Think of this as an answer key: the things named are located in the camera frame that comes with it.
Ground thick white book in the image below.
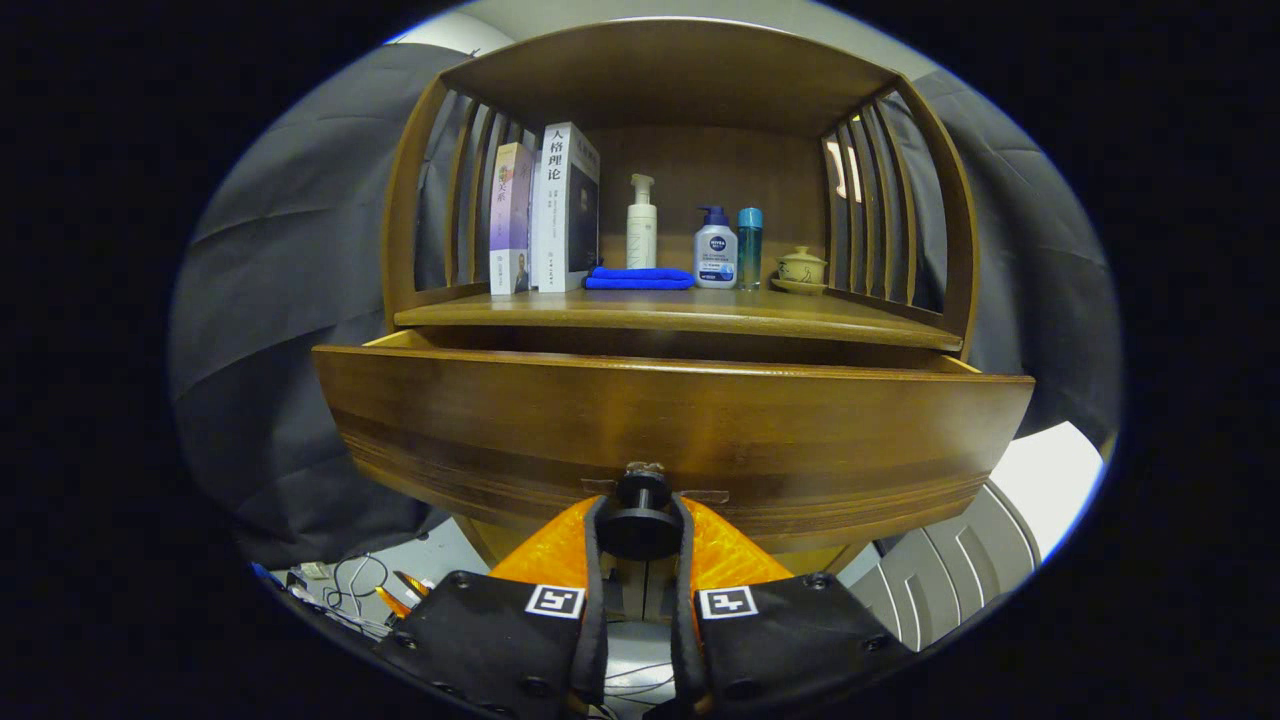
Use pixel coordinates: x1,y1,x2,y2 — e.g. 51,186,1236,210
530,121,601,294

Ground white bottle with blue cap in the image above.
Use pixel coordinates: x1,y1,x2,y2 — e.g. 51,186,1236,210
693,205,739,290

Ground beige lidded teacup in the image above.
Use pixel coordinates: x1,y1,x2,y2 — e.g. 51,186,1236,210
768,246,830,296

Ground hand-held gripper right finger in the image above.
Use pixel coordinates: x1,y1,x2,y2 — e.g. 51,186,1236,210
668,493,913,720

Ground brown wooden cabinet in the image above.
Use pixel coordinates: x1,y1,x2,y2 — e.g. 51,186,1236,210
380,17,981,581

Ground purple book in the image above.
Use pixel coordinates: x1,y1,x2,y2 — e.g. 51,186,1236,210
489,141,536,296

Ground white pump bottle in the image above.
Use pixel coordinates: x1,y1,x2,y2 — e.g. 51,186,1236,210
626,173,659,270

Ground black floor cables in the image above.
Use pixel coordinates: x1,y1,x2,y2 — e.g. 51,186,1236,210
290,552,441,641

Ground blue folded cloth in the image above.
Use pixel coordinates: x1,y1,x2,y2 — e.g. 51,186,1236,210
583,266,696,292

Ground white board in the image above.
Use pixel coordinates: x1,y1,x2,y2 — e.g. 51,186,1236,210
985,420,1106,561

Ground brown wooden drawer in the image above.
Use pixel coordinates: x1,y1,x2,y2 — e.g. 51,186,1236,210
312,328,1036,556

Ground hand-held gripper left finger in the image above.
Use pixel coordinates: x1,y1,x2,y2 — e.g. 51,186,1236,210
372,495,613,720

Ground black drawer knob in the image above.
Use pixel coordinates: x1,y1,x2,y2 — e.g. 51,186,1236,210
597,472,685,561

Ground teal bottle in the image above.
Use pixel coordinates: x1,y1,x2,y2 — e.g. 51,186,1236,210
737,207,764,291

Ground brown wooden countertop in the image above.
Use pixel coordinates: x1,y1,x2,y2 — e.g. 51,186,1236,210
393,285,966,353

